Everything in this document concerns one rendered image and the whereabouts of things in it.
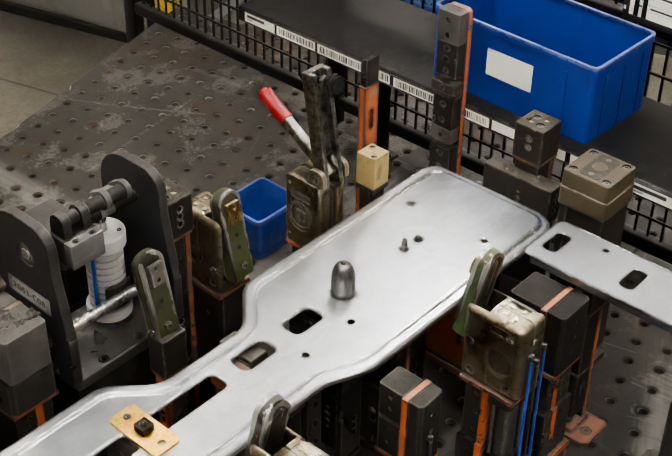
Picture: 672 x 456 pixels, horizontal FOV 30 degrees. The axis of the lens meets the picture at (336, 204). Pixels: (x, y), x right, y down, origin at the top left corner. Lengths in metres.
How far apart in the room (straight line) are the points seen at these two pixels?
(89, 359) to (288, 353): 0.25
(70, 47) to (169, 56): 1.60
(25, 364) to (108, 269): 0.17
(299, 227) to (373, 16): 0.56
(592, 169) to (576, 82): 0.15
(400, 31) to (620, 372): 0.68
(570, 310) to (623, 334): 0.43
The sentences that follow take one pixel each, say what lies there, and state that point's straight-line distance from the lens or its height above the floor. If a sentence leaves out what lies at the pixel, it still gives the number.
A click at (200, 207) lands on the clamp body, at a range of 1.67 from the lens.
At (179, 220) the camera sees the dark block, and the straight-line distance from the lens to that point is 1.62.
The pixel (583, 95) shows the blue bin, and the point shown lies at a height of 1.11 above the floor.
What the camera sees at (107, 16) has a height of 0.21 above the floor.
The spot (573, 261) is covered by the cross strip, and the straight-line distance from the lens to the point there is 1.72.
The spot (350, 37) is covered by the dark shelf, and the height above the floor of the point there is 1.03.
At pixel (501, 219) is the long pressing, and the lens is 1.78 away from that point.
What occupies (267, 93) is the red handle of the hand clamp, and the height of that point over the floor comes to 1.15.
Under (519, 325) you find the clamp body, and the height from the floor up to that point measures 1.05.
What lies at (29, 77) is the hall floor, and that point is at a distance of 4.23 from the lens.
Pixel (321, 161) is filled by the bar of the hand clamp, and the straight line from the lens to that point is 1.72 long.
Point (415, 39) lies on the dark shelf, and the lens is 2.16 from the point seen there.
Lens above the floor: 2.03
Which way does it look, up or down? 35 degrees down
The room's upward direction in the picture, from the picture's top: 1 degrees clockwise
